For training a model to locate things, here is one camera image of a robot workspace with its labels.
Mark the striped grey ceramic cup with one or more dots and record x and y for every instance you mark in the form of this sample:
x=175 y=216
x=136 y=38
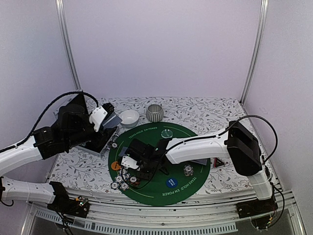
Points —
x=154 y=113

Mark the playing cards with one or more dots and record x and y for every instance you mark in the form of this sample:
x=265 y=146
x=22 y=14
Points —
x=201 y=161

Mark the black triangular all-in marker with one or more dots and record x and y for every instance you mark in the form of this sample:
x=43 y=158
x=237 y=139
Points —
x=218 y=163

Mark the right aluminium frame post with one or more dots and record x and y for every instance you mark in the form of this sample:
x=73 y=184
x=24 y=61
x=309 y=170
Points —
x=256 y=49

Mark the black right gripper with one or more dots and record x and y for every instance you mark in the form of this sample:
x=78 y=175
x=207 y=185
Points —
x=147 y=176

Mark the grey playing card deck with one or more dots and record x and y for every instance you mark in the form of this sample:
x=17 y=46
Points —
x=111 y=122

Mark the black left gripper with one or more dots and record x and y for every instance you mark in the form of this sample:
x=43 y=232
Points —
x=102 y=136

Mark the red black poker chip stack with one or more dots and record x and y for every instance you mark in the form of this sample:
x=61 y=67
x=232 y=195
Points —
x=134 y=181

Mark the round green poker mat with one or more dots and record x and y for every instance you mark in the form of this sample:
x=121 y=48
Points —
x=155 y=192

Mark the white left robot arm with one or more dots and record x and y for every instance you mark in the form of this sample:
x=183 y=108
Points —
x=39 y=144

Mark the blue poker chips pile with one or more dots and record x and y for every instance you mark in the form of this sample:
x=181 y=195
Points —
x=120 y=181

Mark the aluminium poker chip case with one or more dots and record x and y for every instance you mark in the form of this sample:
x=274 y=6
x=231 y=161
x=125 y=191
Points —
x=73 y=116

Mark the white ceramic bowl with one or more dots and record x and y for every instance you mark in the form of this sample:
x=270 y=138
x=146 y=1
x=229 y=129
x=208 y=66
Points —
x=129 y=118

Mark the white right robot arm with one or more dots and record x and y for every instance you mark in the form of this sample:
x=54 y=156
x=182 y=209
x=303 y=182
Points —
x=234 y=142

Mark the left aluminium frame post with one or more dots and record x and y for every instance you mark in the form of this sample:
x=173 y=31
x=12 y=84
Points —
x=65 y=36

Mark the face-down cards player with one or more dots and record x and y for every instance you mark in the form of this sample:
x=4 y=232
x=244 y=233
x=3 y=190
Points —
x=124 y=152

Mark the floral white tablecloth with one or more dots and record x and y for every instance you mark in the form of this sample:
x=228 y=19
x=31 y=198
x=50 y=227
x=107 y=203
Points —
x=84 y=171

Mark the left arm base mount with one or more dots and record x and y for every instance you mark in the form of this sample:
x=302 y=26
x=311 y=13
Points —
x=78 y=207

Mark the orange big blind button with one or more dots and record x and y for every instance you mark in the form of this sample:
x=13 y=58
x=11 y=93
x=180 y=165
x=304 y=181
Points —
x=115 y=166

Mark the blue small blind button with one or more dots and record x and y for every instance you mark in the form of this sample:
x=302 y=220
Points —
x=171 y=183

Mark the aluminium frame post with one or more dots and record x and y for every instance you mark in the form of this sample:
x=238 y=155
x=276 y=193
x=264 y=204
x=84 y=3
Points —
x=65 y=36
x=256 y=49

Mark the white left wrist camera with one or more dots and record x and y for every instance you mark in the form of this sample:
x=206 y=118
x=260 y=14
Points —
x=100 y=114

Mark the clear acrylic dealer button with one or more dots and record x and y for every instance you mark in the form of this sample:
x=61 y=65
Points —
x=167 y=133

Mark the blue poker chip stack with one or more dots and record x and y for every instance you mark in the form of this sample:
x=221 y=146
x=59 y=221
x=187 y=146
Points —
x=188 y=170

